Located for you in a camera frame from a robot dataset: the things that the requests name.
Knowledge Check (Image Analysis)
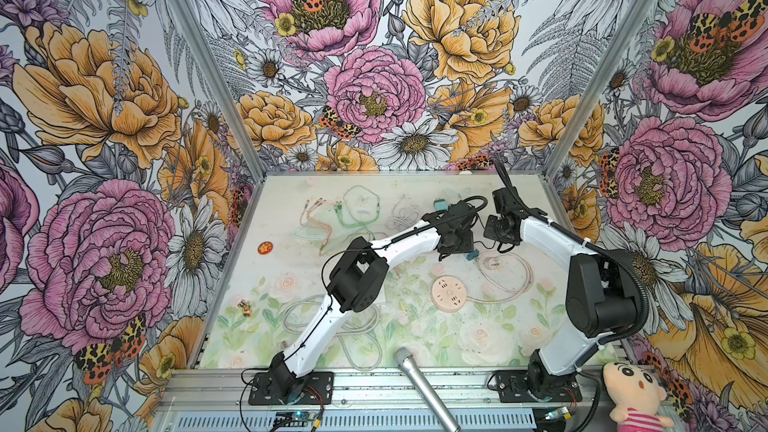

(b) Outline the round pink socket hub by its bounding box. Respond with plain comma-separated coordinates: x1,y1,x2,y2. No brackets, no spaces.
430,275,468,313

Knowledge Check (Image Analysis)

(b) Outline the green cable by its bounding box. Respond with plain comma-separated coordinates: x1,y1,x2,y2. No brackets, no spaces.
332,184,385,235

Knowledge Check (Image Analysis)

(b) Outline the pink charger cable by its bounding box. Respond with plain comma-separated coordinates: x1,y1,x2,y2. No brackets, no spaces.
296,196,343,253

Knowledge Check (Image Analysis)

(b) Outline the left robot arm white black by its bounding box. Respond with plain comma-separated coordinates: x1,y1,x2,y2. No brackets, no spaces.
253,195,488,404

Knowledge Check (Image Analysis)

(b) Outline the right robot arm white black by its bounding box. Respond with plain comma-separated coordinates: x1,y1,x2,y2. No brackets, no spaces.
484,159,650,400

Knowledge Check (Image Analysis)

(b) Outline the teal plug adapter back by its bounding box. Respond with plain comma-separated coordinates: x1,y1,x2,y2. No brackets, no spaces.
433,199,450,213

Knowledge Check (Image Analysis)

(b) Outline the silver microphone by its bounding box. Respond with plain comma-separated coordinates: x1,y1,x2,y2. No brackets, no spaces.
394,347,461,432

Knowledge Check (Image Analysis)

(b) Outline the red star badge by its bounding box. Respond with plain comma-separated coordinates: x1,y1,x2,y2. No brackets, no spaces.
258,241,273,255

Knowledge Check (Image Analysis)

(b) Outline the plush doll striped shirt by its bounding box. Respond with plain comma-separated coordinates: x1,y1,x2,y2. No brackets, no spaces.
602,362,674,432

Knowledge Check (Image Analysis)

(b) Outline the small green circuit board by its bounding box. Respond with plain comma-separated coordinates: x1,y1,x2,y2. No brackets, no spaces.
270,410,323,432

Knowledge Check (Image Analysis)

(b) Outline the pink hub cable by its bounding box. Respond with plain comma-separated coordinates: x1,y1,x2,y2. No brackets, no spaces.
466,250,535,306

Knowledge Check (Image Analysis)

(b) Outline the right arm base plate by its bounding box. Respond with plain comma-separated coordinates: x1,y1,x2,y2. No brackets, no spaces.
491,369,582,403

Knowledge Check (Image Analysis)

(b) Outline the white power strip cable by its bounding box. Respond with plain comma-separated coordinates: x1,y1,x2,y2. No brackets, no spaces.
280,293,385,372

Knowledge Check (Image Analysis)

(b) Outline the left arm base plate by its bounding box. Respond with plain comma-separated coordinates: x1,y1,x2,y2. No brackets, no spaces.
247,372,335,406

